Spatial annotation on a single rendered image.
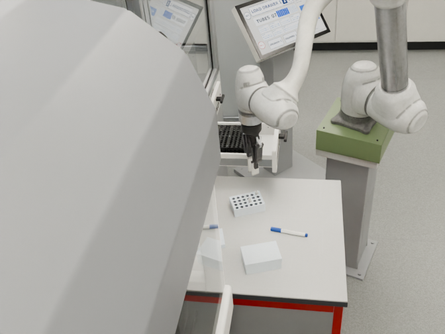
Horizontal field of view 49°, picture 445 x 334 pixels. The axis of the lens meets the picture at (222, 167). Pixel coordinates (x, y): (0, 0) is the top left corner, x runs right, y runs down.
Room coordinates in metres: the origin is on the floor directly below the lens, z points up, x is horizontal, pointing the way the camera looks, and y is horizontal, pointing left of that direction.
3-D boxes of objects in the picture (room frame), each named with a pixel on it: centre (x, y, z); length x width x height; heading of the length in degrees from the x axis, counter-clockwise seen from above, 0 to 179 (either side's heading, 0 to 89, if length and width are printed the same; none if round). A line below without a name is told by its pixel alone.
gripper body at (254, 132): (1.54, -0.12, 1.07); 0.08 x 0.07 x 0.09; 24
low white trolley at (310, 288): (1.34, -0.14, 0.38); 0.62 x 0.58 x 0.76; 168
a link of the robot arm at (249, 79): (1.53, -0.13, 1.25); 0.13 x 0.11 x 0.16; 26
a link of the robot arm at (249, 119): (1.54, -0.12, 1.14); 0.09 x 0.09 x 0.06
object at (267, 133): (1.78, -0.03, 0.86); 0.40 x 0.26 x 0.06; 78
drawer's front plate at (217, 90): (2.11, 0.01, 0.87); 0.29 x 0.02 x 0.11; 168
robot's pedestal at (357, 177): (1.88, -0.62, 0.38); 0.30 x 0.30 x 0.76; 58
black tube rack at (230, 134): (1.78, -0.04, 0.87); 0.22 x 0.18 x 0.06; 78
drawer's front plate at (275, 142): (1.74, -0.24, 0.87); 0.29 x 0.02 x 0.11; 168
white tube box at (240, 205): (1.47, -0.08, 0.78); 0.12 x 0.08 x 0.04; 100
